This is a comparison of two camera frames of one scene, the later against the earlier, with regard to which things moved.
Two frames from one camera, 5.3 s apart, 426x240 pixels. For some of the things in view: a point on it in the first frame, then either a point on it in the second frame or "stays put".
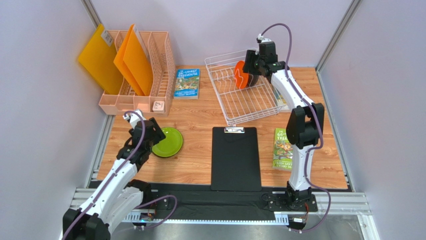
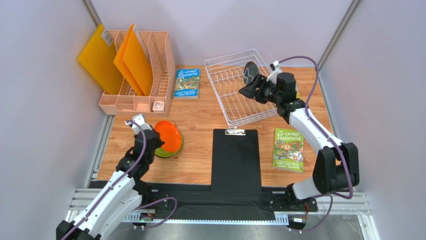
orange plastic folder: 134,62 stays put
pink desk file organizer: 159,48 stays put
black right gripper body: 250,65 -> 258,89
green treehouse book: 283,150 stays put
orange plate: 241,77 -> 169,134
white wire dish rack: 239,103 stays put
